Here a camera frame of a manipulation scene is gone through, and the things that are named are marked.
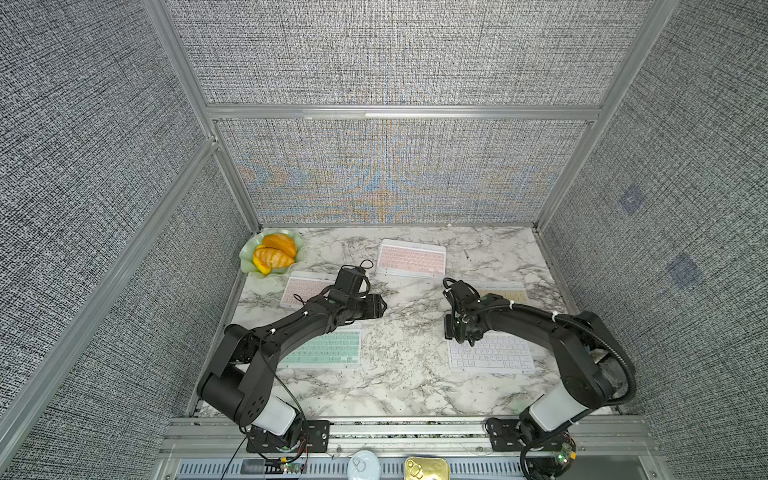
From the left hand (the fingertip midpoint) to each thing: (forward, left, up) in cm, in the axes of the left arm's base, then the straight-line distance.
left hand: (384, 304), depth 88 cm
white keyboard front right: (-13, -31, -7) cm, 34 cm away
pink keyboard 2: (+22, -11, -6) cm, 25 cm away
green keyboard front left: (-10, +14, -8) cm, 19 cm away
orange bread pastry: (+23, +36, -1) cm, 42 cm away
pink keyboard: (+14, +27, -9) cm, 31 cm away
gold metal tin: (-39, -7, -4) cm, 40 cm away
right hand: (-5, -20, -8) cm, 22 cm away
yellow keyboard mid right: (+8, -43, -8) cm, 45 cm away
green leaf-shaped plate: (+26, +48, -5) cm, 55 cm away
